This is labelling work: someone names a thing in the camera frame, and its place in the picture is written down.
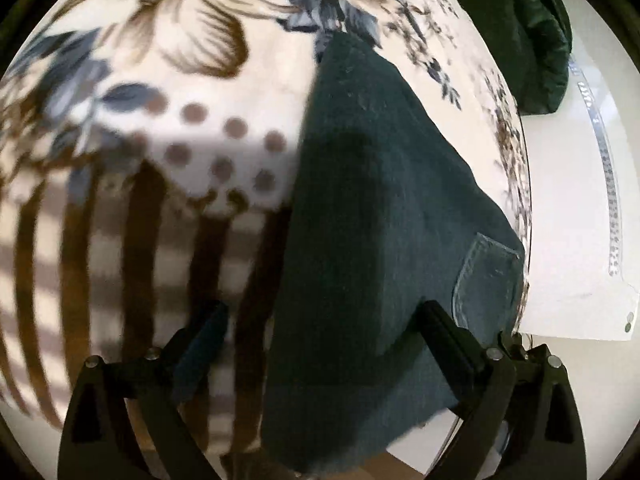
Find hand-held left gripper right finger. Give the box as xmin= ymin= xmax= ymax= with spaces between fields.
xmin=417 ymin=300 xmax=588 ymax=480

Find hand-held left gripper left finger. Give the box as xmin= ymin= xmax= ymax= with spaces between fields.
xmin=56 ymin=300 xmax=231 ymax=480

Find dark blue jeans pants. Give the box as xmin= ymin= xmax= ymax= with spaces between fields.
xmin=260 ymin=32 xmax=527 ymax=477

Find white headboard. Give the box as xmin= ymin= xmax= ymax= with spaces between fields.
xmin=514 ymin=0 xmax=640 ymax=343

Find floral printed blanket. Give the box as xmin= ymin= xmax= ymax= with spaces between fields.
xmin=0 ymin=0 xmax=533 ymax=461

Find dark green plush coat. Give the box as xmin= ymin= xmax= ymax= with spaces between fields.
xmin=432 ymin=0 xmax=574 ymax=117

